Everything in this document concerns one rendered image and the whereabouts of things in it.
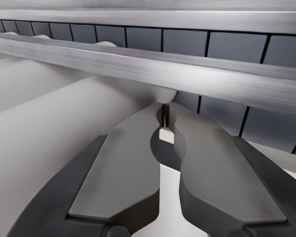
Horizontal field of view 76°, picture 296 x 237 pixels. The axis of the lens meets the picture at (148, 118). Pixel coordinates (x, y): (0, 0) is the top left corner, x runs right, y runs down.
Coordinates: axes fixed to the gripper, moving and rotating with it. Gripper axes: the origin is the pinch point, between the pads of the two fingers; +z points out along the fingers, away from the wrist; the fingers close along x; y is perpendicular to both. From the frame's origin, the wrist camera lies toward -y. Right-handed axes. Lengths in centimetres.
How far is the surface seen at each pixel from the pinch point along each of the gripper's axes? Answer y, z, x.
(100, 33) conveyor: -3.0, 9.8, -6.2
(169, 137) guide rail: 4.0, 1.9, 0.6
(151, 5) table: -5.2, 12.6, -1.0
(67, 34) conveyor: -2.6, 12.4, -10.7
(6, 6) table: -5.4, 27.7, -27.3
